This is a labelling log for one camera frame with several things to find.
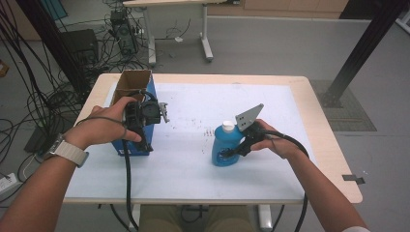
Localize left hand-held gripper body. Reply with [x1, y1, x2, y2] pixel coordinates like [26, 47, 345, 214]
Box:
[124, 96, 171, 130]

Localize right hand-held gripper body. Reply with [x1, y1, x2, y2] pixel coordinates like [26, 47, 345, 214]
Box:
[234, 102, 275, 158]

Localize blue detergent bottle white cap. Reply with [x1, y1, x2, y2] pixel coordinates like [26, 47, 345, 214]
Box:
[211, 120, 246, 167]

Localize blue cardboard box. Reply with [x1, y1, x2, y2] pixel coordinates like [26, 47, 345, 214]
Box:
[110, 69, 159, 158]

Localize person's right hand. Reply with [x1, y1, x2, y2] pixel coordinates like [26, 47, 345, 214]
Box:
[250, 118, 308, 160]

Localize person's left hand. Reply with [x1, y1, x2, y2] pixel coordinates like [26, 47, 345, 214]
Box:
[62, 96, 143, 151]

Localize white table mat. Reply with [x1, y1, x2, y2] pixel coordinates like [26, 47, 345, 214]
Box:
[64, 81, 315, 202]

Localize person's right leg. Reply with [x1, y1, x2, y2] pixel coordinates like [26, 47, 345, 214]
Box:
[206, 204, 255, 232]

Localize person's leg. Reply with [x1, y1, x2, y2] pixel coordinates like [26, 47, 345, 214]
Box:
[138, 204, 185, 232]
[206, 204, 255, 232]

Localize wristwatch with white band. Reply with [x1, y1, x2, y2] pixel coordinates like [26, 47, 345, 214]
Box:
[43, 133, 90, 168]

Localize white table leg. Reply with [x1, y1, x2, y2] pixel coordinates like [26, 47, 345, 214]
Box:
[257, 203, 274, 231]
[130, 203, 142, 230]

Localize white desk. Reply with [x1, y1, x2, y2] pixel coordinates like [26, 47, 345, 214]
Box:
[122, 0, 241, 67]

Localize person's left leg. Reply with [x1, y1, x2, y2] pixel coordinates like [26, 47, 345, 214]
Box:
[138, 204, 185, 232]

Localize black computer tower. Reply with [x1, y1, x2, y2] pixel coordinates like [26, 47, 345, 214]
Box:
[109, 9, 139, 56]

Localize black box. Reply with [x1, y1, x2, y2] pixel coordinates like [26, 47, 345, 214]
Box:
[59, 28, 101, 67]

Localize wooden cabinet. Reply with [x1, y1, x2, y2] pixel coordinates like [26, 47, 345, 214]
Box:
[207, 0, 349, 19]

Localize white power strip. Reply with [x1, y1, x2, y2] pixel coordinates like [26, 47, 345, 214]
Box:
[0, 173, 17, 195]

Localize white shirt sleeve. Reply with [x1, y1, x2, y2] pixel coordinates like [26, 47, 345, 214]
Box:
[341, 225, 371, 232]

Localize teal panel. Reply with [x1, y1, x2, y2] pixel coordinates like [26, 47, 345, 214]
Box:
[40, 0, 69, 21]

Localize thin black wrist cord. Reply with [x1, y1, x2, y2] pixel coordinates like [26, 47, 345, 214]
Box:
[74, 115, 129, 139]

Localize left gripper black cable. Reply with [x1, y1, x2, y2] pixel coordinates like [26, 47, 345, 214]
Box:
[120, 90, 161, 231]

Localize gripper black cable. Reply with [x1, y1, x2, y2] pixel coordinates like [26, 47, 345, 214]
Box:
[120, 90, 161, 231]
[264, 129, 310, 232]

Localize tangle of black floor cables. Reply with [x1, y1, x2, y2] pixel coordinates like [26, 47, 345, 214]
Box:
[0, 0, 194, 209]

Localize black cable loop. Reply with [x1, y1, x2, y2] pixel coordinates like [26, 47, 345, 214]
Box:
[180, 204, 205, 224]

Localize thin black cable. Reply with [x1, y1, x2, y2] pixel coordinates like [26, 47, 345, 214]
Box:
[272, 204, 287, 232]

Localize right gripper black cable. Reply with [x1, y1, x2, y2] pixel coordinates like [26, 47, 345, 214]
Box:
[264, 129, 310, 232]

